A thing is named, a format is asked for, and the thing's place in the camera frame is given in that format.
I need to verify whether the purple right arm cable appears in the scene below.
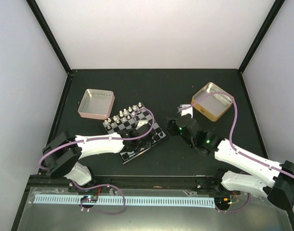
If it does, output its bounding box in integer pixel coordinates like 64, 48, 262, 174
190, 92, 294, 215

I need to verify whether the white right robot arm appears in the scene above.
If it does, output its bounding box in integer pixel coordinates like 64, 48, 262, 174
166, 114, 294, 211

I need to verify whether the black frame post left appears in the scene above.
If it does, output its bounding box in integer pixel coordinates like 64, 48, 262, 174
26, 0, 72, 74

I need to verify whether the pink metal tin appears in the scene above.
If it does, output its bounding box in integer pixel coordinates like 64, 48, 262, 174
78, 89, 115, 120

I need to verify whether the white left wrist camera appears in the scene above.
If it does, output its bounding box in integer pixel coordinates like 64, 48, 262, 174
135, 120, 149, 130

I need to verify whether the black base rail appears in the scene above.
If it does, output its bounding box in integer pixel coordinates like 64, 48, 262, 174
26, 175, 241, 196

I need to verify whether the black frame post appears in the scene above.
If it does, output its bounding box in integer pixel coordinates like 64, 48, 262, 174
238, 0, 285, 74
26, 0, 72, 74

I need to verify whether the white slotted cable duct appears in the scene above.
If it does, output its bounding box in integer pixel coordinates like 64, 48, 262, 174
33, 194, 216, 208

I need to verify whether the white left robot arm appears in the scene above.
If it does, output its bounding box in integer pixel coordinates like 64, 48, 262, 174
38, 124, 155, 192

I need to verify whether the gold metal tin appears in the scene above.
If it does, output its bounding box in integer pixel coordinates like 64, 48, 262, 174
191, 82, 232, 122

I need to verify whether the black frame post right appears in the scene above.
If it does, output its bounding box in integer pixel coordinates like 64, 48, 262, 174
238, 0, 285, 74

